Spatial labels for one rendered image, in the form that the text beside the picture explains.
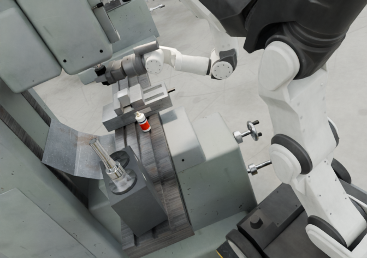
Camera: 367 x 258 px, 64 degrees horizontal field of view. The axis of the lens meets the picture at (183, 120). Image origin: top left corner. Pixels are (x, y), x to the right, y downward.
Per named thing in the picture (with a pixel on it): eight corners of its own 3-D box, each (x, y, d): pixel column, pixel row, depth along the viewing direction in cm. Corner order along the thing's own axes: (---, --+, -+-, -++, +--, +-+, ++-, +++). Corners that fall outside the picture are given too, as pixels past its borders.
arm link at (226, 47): (240, 58, 122) (231, 5, 107) (244, 75, 112) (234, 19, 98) (212, 64, 124) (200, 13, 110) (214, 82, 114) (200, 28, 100)
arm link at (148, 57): (142, 68, 124) (167, 60, 121) (138, 82, 116) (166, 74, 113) (130, 44, 117) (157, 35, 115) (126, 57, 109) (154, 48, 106)
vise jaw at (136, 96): (142, 89, 154) (139, 83, 152) (145, 105, 143) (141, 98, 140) (132, 93, 155) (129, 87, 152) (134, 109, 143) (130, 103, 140)
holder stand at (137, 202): (150, 176, 116) (127, 141, 104) (169, 218, 99) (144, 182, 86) (122, 192, 115) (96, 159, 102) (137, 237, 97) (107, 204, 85)
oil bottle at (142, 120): (150, 125, 141) (140, 107, 134) (151, 130, 138) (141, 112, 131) (142, 128, 141) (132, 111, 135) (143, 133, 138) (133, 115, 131)
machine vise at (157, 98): (168, 91, 158) (160, 74, 151) (173, 106, 146) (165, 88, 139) (108, 115, 160) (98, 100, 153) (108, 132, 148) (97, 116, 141)
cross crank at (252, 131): (257, 129, 166) (253, 113, 159) (266, 142, 157) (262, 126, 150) (231, 139, 167) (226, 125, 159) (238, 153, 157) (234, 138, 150)
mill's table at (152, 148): (148, 73, 198) (143, 63, 194) (195, 234, 100) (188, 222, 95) (116, 87, 199) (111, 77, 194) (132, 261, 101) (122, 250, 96)
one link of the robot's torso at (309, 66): (362, 22, 59) (317, -12, 63) (318, 57, 56) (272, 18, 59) (331, 60, 71) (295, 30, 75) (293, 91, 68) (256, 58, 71)
